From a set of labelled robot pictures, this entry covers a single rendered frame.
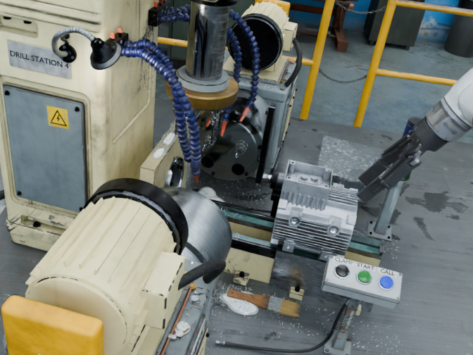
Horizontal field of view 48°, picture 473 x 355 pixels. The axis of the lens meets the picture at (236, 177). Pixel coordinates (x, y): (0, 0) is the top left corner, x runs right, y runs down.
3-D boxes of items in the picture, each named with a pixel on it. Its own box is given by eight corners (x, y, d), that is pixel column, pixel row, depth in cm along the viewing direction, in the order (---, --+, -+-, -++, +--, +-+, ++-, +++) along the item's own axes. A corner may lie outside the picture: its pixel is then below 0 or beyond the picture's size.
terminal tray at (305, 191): (279, 202, 139) (284, 179, 135) (284, 180, 148) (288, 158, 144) (324, 213, 138) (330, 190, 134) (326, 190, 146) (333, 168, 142)
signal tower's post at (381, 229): (367, 236, 176) (405, 125, 153) (367, 222, 183) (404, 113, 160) (390, 241, 175) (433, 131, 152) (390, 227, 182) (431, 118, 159)
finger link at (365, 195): (387, 184, 124) (387, 186, 124) (365, 201, 128) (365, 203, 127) (378, 176, 124) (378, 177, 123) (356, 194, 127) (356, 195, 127)
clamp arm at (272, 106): (253, 182, 159) (266, 106, 145) (254, 177, 161) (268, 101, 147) (264, 185, 158) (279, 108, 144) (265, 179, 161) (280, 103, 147)
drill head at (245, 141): (175, 184, 167) (181, 113, 153) (211, 127, 201) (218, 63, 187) (253, 203, 164) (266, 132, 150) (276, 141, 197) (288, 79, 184)
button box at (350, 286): (320, 290, 124) (324, 281, 120) (325, 263, 128) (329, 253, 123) (394, 309, 122) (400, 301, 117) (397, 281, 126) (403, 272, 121)
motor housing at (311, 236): (267, 256, 144) (279, 200, 133) (276, 215, 160) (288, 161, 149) (340, 274, 142) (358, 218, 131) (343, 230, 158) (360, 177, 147)
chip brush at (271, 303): (225, 300, 145) (225, 298, 145) (229, 287, 149) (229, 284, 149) (299, 319, 143) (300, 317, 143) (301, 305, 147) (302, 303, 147)
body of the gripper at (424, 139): (424, 110, 121) (393, 136, 126) (426, 126, 114) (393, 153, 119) (447, 130, 122) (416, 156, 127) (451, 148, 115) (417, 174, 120)
